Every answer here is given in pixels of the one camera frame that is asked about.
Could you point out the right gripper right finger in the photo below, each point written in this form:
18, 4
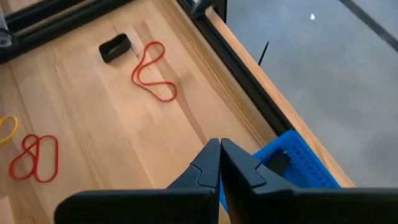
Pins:
295, 208

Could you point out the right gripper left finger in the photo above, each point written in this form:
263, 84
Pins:
140, 208

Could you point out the red rubber band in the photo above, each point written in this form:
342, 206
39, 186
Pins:
133, 76
57, 157

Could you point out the yellow rubber band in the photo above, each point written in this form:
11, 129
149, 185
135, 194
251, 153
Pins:
15, 127

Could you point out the small black block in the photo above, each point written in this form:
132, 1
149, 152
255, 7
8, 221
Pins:
104, 51

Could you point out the blue plastic basket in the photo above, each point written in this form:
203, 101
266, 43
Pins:
311, 174

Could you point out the white floor scrap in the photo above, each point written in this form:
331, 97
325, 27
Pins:
312, 16

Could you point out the black aluminium table frame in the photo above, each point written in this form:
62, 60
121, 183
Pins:
252, 82

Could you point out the silver arm base bracket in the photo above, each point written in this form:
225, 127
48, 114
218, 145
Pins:
4, 39

